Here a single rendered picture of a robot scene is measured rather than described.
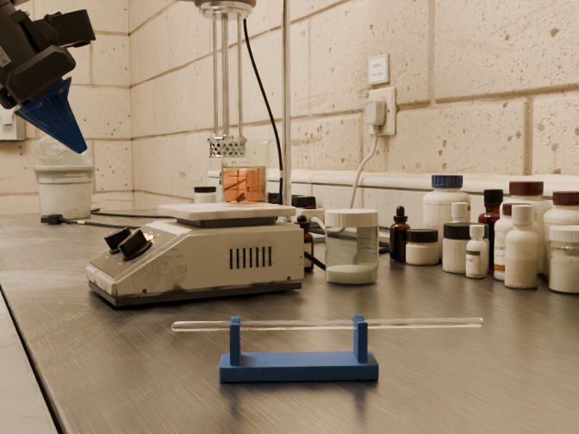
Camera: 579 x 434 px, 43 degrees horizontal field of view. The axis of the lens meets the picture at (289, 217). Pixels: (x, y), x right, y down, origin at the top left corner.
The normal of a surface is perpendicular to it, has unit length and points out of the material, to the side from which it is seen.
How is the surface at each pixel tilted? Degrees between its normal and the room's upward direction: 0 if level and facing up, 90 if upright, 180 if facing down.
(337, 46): 90
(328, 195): 90
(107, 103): 90
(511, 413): 0
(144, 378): 0
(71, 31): 90
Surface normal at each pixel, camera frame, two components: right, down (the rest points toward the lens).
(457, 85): -0.91, 0.04
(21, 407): 0.00, -1.00
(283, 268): 0.44, 0.07
